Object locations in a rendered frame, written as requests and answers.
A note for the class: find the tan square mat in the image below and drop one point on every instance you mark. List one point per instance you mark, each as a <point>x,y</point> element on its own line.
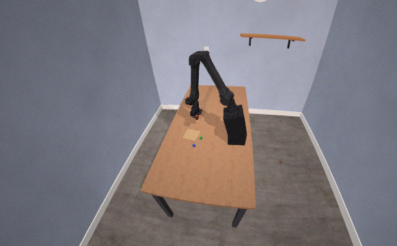
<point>191,134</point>

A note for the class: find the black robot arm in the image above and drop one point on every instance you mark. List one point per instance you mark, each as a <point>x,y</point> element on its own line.
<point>226,96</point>

